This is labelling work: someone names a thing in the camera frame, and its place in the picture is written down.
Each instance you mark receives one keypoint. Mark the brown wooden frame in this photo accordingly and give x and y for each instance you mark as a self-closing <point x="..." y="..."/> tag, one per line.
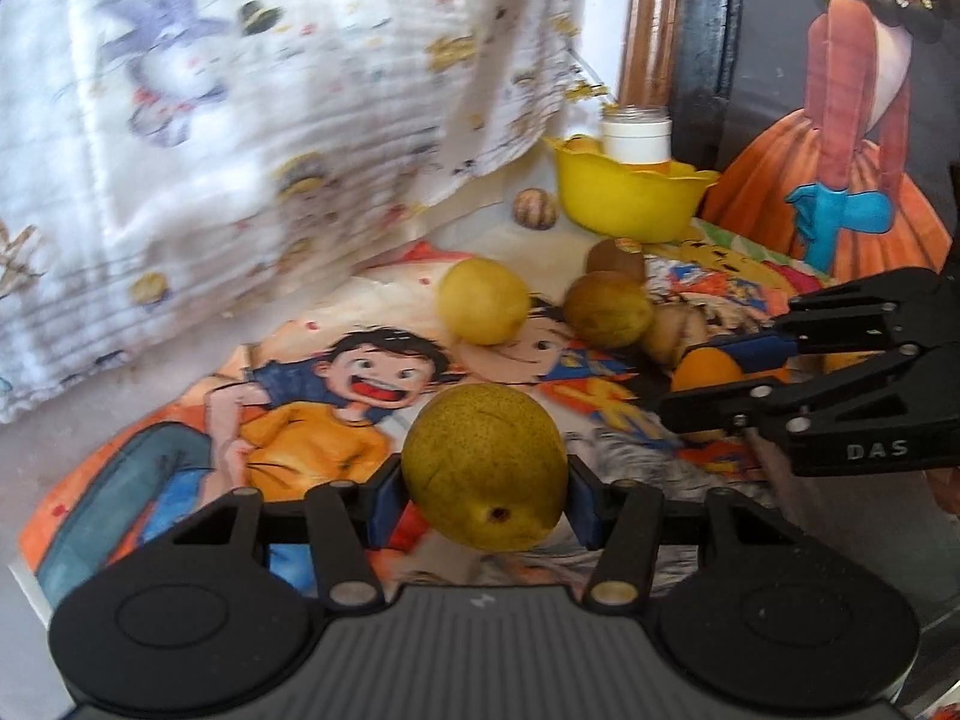
<point x="651" y="22"/>

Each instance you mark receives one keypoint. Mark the cartoon boy printed sheet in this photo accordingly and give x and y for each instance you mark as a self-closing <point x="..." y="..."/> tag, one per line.
<point x="187" y="465"/>

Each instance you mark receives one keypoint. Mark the colourful cartoon drawing sheet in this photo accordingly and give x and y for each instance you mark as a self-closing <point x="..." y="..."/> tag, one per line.
<point x="720" y="262"/>

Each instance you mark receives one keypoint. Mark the small orange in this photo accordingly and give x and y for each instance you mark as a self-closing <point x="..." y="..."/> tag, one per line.
<point x="709" y="376"/>

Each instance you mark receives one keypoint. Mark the yellow lemon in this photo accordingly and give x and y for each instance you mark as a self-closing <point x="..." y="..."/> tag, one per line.
<point x="484" y="300"/>

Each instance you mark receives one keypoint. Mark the yellow fruit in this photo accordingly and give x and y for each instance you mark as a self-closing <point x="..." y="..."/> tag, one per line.
<point x="582" y="143"/>

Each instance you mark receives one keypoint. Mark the brown kiwi with sticker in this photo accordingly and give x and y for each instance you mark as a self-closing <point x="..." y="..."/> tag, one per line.
<point x="615" y="261"/>

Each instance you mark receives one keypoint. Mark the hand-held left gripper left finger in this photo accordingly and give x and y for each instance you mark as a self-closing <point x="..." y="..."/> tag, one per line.
<point x="388" y="502"/>

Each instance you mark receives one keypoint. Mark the wall poster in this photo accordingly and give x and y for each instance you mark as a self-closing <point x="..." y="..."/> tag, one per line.
<point x="847" y="127"/>

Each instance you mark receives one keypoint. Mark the white printed cloth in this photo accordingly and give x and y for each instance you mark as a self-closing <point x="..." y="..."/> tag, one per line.
<point x="225" y="165"/>

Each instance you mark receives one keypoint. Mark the white plastic jar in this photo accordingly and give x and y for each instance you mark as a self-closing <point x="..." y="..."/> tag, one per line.
<point x="636" y="136"/>

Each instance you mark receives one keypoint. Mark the yellow plastic bowl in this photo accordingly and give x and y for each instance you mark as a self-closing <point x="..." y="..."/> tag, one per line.
<point x="622" y="199"/>

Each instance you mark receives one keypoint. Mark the yellow flower twig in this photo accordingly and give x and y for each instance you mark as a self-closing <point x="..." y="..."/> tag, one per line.
<point x="589" y="92"/>

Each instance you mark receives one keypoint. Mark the large yellow-green pear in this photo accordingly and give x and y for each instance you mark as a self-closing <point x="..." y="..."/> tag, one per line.
<point x="484" y="461"/>

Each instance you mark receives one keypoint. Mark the small brown kiwi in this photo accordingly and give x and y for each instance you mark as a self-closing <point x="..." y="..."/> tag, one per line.
<point x="673" y="334"/>

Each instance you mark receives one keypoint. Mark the dark metal frame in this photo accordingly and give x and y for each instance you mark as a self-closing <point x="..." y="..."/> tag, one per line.
<point x="701" y="30"/>

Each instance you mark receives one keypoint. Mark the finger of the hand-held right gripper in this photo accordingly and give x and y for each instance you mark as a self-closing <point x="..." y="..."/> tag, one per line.
<point x="712" y="409"/>
<point x="757" y="352"/>

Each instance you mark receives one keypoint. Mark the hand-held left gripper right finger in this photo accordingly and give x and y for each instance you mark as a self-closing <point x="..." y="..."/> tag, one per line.
<point x="586" y="506"/>

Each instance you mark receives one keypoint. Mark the striped pepino melon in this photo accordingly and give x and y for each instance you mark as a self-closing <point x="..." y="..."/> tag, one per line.
<point x="535" y="208"/>

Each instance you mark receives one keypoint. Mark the brownish green pear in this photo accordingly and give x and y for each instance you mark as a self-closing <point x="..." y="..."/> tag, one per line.
<point x="607" y="309"/>

